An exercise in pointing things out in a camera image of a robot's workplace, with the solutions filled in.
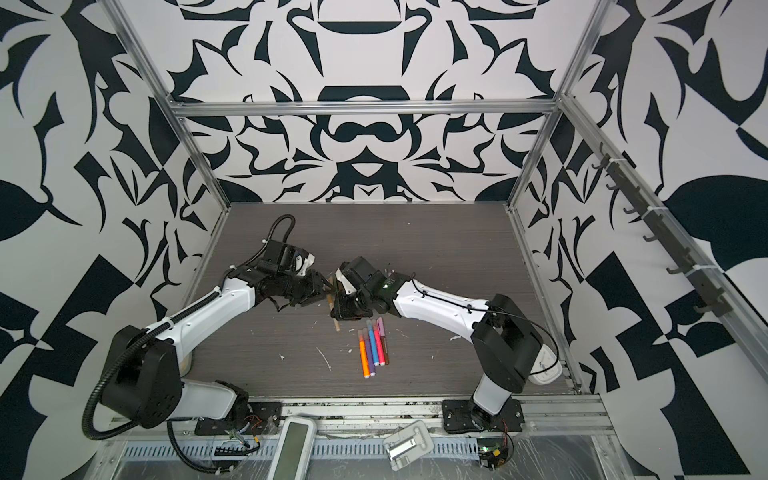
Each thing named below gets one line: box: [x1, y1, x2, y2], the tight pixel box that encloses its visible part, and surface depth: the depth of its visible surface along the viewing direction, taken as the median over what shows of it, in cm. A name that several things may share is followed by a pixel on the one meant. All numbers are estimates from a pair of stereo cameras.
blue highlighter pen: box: [367, 320, 379, 367], surface depth 86 cm
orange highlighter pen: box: [358, 329, 371, 379], surface depth 85 cm
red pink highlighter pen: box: [375, 316, 386, 365], surface depth 88 cm
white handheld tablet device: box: [267, 415, 318, 480], surface depth 68 cm
